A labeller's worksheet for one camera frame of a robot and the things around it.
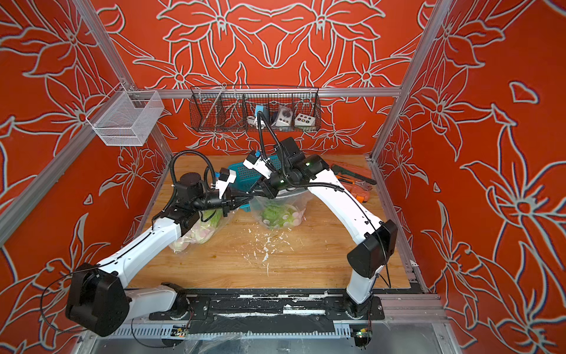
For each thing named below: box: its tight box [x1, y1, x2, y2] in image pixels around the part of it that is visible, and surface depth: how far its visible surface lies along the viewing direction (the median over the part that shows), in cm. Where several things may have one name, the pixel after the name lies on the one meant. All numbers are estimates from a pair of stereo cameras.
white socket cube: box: [294, 112, 316, 127], surface depth 96 cm
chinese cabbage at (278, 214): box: [260, 199, 306, 230], surface depth 83 cm
